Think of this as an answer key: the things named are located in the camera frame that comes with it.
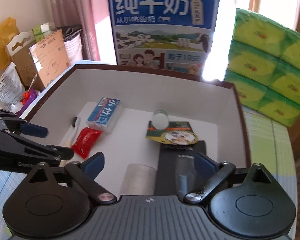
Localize clear plastic cup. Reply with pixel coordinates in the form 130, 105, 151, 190
120, 164, 157, 196

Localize white toothbrush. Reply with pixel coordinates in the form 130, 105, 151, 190
64, 116, 81, 147

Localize red snack packet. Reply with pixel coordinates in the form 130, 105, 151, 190
71, 127, 102, 159

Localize purple box with red item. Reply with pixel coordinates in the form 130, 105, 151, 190
16, 88, 38, 116

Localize clear plastic bag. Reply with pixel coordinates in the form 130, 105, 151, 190
0, 62, 25, 113

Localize black shaver box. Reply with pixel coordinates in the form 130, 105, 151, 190
154, 140, 206, 199

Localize blue white tissue packet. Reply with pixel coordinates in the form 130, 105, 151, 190
86, 97, 123, 135

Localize green round-label card packet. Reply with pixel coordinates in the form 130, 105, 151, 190
146, 121, 199, 146

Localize brown cardboard carton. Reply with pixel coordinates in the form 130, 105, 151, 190
6, 30, 70, 92

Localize brown open cardboard box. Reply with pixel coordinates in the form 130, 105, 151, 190
22, 61, 251, 167

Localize yellow plastic bag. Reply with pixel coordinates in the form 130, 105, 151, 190
0, 17, 20, 70

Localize small white lidded jar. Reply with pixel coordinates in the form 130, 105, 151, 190
152, 110, 170, 130

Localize white stacked buckets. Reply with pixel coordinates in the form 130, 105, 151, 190
64, 34, 83, 65

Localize green tissue pack bundle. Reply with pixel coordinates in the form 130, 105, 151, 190
224, 9, 300, 127

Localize pink patterned curtain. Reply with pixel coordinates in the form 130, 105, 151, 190
50, 0, 115, 62

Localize blue milk carton box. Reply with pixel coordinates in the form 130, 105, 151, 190
108, 0, 219, 76

